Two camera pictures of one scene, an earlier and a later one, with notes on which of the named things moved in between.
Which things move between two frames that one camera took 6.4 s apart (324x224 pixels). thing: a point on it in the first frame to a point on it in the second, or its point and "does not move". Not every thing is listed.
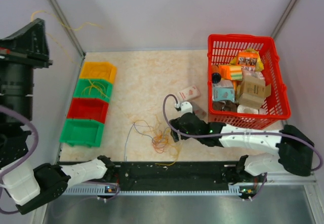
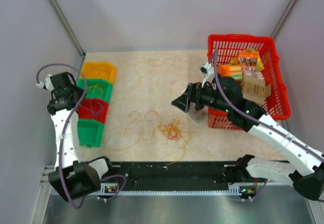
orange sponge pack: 234,72 does not move
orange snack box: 247,58 does not move
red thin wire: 98,71 to 93,67
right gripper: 174,123 to 193,94
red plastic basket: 223,47 does not move
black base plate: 175,176 does not move
